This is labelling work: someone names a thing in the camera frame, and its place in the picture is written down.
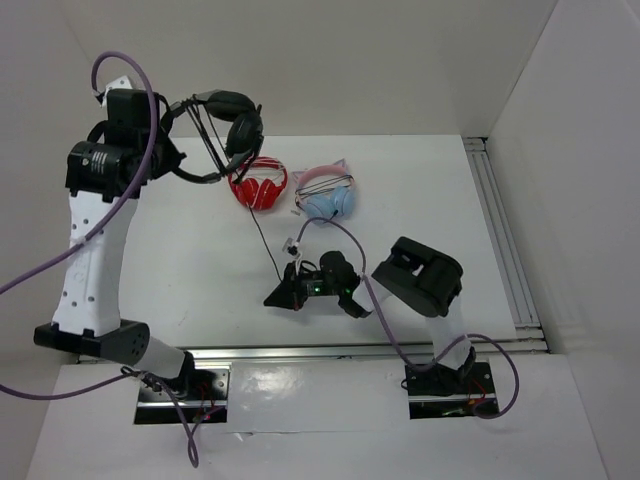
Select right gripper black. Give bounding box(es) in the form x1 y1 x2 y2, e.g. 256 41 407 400
264 260 343 310

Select black headset with cable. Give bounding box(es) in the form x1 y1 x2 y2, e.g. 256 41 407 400
167 89 284 284

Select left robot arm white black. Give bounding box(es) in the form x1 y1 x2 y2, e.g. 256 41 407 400
34 76 198 399

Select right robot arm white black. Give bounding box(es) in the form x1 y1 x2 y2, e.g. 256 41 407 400
263 237 476 396

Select red headphones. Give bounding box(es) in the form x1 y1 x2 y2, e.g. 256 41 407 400
228 156 289 211

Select blue pink cat-ear headphones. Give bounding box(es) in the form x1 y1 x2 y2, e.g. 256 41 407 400
292 159 356 220

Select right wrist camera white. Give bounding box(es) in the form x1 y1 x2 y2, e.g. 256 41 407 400
282 237 303 272

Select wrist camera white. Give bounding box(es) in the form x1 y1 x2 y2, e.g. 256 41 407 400
96 75 137 106
282 237 303 272

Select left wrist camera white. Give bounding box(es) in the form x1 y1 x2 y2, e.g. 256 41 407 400
96 75 137 106

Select aluminium rail front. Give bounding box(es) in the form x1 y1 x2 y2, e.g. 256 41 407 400
74 337 551 401

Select aluminium rail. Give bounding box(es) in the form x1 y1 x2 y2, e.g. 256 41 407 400
74 337 551 401
462 137 550 354

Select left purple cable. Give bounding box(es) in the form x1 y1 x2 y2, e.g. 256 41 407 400
0 50 226 469

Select aluminium rail right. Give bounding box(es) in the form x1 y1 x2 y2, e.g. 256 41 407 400
462 137 550 354

